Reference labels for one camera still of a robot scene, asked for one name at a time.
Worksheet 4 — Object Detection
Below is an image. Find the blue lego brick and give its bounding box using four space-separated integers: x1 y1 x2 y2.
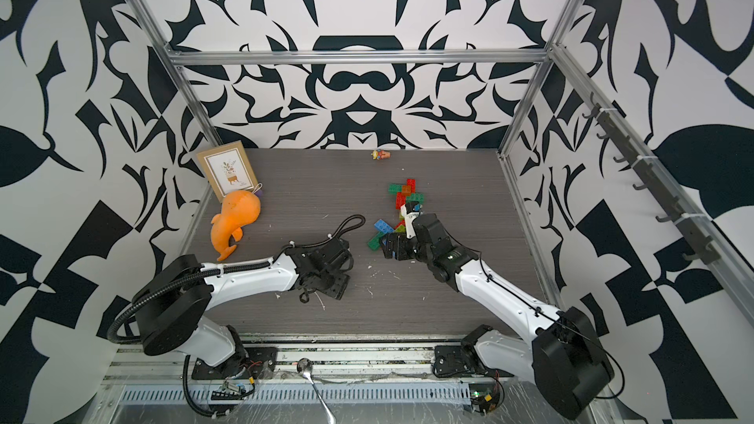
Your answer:
374 219 395 235

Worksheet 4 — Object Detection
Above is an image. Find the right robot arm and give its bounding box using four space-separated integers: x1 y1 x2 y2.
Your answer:
380 213 624 419

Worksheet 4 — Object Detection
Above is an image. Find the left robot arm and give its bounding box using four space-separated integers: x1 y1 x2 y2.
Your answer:
106 214 365 419

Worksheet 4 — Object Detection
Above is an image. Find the small toy figure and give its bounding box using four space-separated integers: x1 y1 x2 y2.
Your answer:
371 150 391 160

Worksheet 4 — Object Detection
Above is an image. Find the orange whale plush toy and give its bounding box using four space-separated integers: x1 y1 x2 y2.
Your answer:
210 190 261 261

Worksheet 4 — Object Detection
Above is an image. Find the metal spoon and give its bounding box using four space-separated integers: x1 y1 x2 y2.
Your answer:
296 357 337 424

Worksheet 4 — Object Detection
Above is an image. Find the framed plant picture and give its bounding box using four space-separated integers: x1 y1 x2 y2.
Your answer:
196 141 261 202

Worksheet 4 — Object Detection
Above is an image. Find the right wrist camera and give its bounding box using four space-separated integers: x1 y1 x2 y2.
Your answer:
401 201 421 239

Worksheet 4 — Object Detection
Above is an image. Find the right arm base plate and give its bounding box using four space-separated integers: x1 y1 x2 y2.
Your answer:
432 345 512 378

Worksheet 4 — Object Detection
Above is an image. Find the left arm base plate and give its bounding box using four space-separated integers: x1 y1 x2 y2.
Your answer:
190 347 279 381

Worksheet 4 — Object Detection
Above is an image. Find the wall hook rack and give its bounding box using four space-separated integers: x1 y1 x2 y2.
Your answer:
584 103 723 266

